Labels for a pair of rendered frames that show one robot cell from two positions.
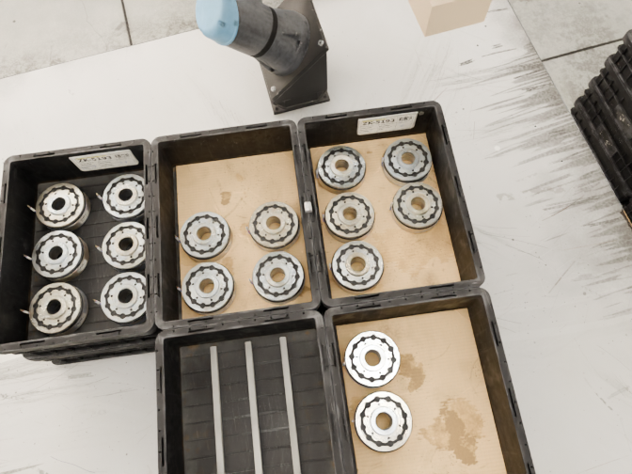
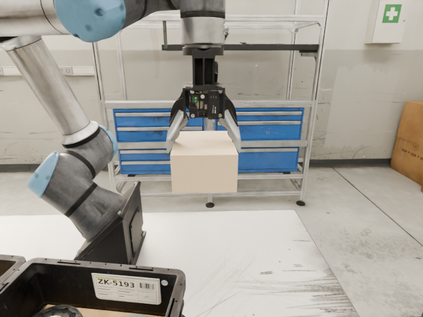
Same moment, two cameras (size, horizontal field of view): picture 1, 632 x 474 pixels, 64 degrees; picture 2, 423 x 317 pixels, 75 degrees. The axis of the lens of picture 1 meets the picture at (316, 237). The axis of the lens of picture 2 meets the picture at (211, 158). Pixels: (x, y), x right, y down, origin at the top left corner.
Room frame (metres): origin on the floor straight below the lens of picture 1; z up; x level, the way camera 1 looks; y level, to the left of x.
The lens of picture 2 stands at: (0.24, -0.38, 1.29)
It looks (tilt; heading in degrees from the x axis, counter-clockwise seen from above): 21 degrees down; 9
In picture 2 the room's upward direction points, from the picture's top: straight up
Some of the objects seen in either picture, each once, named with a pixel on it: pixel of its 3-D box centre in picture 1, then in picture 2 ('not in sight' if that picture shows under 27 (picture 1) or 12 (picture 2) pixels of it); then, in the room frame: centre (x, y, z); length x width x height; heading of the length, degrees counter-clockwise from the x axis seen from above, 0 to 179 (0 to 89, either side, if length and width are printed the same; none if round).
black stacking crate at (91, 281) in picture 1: (88, 248); not in sight; (0.37, 0.46, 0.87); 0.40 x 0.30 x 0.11; 3
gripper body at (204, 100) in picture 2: not in sight; (203, 83); (0.73, -0.29, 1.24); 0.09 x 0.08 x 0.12; 11
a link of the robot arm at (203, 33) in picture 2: not in sight; (204, 34); (0.74, -0.29, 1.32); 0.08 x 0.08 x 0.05
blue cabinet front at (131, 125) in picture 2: not in sight; (160, 143); (2.30, 0.36, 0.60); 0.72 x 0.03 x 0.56; 101
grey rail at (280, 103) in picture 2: not in sight; (209, 104); (2.40, -0.02, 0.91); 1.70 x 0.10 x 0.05; 101
